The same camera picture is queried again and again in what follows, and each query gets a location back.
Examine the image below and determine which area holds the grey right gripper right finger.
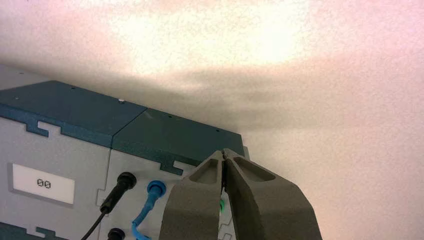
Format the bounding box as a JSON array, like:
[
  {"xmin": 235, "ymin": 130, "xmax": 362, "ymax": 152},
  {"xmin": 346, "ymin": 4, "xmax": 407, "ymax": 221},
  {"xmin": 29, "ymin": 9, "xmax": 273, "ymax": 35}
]
[{"xmin": 224, "ymin": 148, "xmax": 323, "ymax": 240}]

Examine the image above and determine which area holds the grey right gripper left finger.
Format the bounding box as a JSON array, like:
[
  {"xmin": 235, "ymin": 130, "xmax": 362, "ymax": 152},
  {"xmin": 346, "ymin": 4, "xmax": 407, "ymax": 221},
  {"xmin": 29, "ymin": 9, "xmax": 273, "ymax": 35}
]
[{"xmin": 158, "ymin": 150, "xmax": 225, "ymax": 240}]

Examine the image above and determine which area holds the teal grey control panel box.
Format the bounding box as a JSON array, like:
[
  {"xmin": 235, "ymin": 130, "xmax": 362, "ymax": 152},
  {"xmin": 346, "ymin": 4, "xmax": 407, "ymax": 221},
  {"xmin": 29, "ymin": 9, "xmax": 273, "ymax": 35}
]
[{"xmin": 0, "ymin": 64, "xmax": 251, "ymax": 240}]

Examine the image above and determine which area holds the white digital display window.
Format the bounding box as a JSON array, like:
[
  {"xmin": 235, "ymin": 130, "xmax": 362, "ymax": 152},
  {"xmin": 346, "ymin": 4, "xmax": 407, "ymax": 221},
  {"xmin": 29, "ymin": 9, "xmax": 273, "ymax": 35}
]
[{"xmin": 12, "ymin": 163, "xmax": 76, "ymax": 206}]

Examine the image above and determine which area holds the blue banana plug cable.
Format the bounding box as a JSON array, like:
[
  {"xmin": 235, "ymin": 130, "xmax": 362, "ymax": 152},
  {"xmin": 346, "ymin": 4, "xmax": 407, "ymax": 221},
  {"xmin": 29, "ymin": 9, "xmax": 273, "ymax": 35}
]
[{"xmin": 131, "ymin": 179, "xmax": 168, "ymax": 240}]

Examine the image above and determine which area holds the black banana plug cable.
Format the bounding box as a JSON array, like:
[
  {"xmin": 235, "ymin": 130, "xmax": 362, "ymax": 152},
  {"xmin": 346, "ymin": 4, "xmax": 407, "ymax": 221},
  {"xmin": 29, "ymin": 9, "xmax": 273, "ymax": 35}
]
[{"xmin": 80, "ymin": 171, "xmax": 138, "ymax": 240}]

